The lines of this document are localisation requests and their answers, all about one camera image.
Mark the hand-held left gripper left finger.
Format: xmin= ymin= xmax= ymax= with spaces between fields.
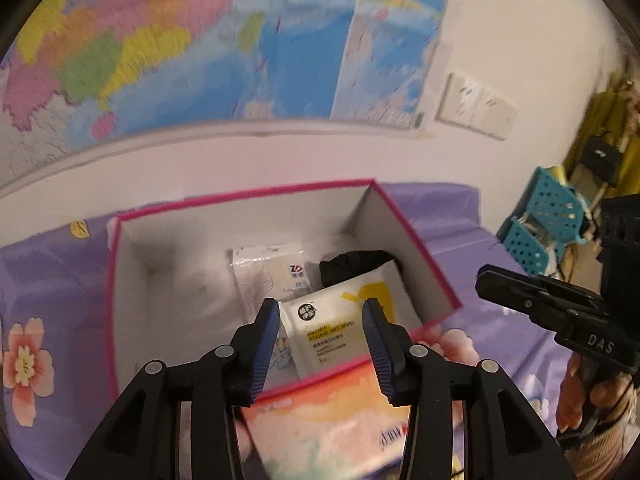
xmin=65 ymin=298 xmax=281 ymax=480

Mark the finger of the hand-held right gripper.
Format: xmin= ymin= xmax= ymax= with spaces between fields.
xmin=475 ymin=264 xmax=609 ymax=334

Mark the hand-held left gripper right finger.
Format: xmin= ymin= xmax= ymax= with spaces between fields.
xmin=361 ymin=297 xmax=576 ymax=480

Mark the colourful orange packet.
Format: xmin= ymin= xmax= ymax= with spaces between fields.
xmin=239 ymin=357 xmax=417 ymax=480

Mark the pink cardboard box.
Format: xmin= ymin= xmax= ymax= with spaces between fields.
xmin=106 ymin=178 xmax=462 ymax=407

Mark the person's right forearm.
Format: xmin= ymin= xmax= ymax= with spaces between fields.
xmin=570 ymin=412 xmax=640 ymax=480

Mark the person's right hand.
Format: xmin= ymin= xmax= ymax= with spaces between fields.
xmin=556 ymin=355 xmax=639 ymax=429

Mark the blue perforated plastic basket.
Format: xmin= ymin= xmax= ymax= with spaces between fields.
xmin=529 ymin=166 xmax=592 ymax=247
xmin=501 ymin=215 xmax=559 ymax=277

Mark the white yellow wet wipes pack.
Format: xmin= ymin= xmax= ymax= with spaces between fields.
xmin=277 ymin=266 xmax=402 ymax=379

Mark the white cotton pads packet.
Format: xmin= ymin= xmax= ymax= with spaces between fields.
xmin=231 ymin=242 xmax=316 ymax=327

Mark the black cloth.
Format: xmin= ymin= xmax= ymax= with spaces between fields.
xmin=319 ymin=249 xmax=402 ymax=289

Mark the black handbag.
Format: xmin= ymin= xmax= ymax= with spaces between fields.
xmin=580 ymin=132 xmax=624 ymax=189

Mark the yellow green cloth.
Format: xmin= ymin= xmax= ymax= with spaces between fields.
xmin=562 ymin=77 xmax=640 ymax=202

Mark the purple floral bed sheet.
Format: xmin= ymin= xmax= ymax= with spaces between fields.
xmin=0 ymin=180 xmax=640 ymax=480

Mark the white wall socket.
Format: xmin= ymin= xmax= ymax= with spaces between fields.
xmin=475 ymin=87 xmax=519 ymax=141
xmin=436 ymin=72 xmax=483 ymax=132

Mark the colourful wall map poster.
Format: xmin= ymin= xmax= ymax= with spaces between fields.
xmin=0 ymin=0 xmax=453 ymax=186

